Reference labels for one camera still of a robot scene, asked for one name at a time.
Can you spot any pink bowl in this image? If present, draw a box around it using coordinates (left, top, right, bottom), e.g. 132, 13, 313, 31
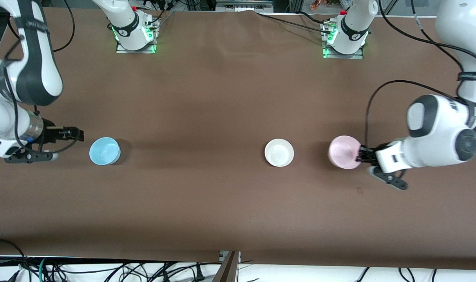
328, 136, 363, 170

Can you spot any light blue bowl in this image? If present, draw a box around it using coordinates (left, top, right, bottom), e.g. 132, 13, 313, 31
89, 137, 121, 166

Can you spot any white bowl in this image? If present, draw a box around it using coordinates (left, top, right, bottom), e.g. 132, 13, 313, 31
264, 139, 295, 168

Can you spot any brown table cover sheet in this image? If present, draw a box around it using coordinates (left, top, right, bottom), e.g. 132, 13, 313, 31
0, 8, 476, 271

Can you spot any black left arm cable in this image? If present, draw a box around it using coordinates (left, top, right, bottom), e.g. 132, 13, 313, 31
365, 0, 476, 148

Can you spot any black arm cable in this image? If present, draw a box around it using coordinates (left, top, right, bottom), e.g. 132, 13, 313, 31
3, 0, 84, 155
365, 0, 476, 148

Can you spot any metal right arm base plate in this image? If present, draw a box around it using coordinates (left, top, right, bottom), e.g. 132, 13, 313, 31
116, 18, 157, 54

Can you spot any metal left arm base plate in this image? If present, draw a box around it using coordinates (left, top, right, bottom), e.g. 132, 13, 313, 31
322, 22, 364, 60

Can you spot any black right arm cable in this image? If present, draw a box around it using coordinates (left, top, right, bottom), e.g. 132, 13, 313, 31
3, 0, 84, 155

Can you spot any black looped cable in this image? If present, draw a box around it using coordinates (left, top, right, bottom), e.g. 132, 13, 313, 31
0, 238, 31, 282

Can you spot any long black table cable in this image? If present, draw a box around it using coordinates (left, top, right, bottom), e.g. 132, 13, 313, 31
257, 12, 333, 35

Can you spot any black cable tangle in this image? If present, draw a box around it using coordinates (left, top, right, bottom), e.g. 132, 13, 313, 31
46, 262, 223, 282

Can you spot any grey metal post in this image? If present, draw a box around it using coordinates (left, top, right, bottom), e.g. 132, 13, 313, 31
214, 251, 241, 282

